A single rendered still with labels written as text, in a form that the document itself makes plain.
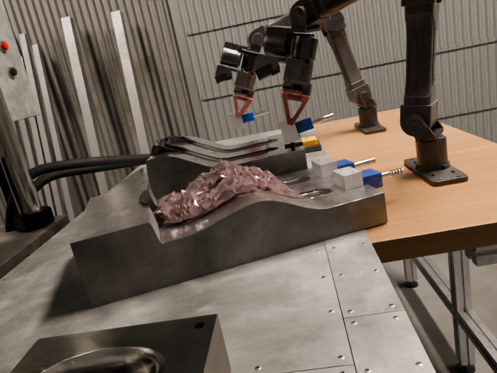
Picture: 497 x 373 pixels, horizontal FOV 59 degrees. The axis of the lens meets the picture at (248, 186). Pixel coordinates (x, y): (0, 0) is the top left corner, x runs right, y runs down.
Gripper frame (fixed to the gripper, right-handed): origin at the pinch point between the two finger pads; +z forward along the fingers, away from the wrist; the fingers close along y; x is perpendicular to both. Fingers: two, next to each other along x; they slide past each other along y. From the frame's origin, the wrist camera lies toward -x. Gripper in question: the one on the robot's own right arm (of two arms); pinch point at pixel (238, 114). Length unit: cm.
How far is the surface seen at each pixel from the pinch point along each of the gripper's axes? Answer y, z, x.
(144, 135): -145, 44, -52
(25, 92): -2, 10, -71
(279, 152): 49, 1, 9
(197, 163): 48.4, 8.4, -8.7
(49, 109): -157, 44, -120
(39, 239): 42, 39, -44
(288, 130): 46.1, -3.8, 10.7
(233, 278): 89, 15, 2
